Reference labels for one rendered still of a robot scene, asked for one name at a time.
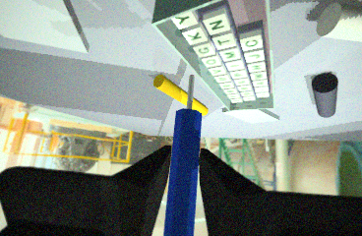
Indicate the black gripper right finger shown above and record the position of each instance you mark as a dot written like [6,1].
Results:
[236,206]

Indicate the yellow cylinder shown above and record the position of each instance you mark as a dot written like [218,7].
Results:
[162,83]

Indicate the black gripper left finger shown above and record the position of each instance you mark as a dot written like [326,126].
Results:
[125,203]

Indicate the blue stylus with grey tip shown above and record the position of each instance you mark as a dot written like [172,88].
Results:
[184,167]

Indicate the white keyboard with keys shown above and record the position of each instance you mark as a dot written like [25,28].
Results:
[227,43]

